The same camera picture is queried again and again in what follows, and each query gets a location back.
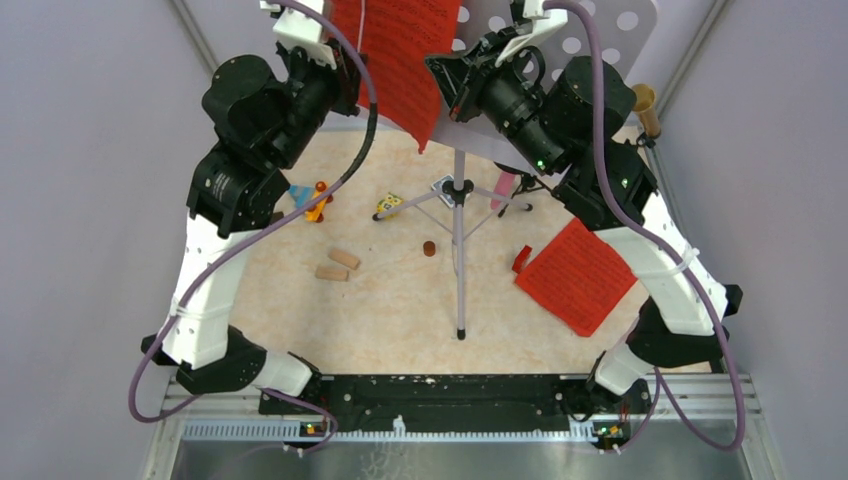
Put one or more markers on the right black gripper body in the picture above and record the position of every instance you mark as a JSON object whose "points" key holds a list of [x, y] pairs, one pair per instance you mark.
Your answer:
{"points": [[467, 103]]}

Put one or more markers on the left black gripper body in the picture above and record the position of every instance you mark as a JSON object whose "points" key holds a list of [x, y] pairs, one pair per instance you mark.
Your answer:
{"points": [[314, 89]]}

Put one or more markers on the red sheet music page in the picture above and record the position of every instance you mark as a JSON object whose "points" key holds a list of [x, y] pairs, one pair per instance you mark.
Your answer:
{"points": [[396, 36], [577, 278]]}

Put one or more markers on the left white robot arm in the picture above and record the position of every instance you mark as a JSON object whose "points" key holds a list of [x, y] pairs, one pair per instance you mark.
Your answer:
{"points": [[262, 125]]}

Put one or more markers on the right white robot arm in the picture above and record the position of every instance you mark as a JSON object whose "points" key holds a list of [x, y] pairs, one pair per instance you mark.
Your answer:
{"points": [[568, 130]]}

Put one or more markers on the blue yellow toy vehicle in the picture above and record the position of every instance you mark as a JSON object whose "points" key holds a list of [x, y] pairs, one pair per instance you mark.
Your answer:
{"points": [[303, 195]]}

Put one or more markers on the blue playing card box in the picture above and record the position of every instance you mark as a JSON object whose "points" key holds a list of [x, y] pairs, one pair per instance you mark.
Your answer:
{"points": [[445, 187]]}

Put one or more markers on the pink microphone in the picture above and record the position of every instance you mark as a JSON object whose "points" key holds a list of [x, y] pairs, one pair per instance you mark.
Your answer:
{"points": [[503, 187]]}

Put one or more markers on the yellow owl toy block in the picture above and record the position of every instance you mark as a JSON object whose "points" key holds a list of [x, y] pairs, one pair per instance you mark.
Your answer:
{"points": [[388, 202]]}

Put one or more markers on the beige wooden peg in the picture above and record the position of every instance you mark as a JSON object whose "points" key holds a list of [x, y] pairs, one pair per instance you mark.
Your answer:
{"points": [[345, 258], [331, 274]]}

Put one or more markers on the brown wooden cylinder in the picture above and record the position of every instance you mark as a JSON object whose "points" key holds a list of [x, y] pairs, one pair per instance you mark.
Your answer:
{"points": [[429, 248]]}

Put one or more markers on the gold microphone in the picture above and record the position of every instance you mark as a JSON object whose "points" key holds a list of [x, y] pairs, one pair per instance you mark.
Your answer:
{"points": [[644, 109]]}

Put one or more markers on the red owl toy block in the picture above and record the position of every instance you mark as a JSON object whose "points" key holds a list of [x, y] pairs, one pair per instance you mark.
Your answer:
{"points": [[521, 259]]}

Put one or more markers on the black tall microphone tripod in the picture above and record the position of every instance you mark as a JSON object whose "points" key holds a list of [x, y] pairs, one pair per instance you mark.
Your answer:
{"points": [[644, 140]]}

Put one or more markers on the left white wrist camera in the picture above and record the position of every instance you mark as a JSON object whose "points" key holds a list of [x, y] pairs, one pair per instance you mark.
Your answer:
{"points": [[294, 29]]}

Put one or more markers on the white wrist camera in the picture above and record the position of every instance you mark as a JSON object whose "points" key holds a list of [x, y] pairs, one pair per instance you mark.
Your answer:
{"points": [[294, 29], [532, 25]]}

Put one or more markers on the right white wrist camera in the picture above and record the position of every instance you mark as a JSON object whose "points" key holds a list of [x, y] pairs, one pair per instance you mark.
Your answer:
{"points": [[532, 25]]}

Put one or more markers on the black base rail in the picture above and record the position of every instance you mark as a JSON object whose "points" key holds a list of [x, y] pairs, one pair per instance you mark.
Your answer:
{"points": [[472, 403]]}

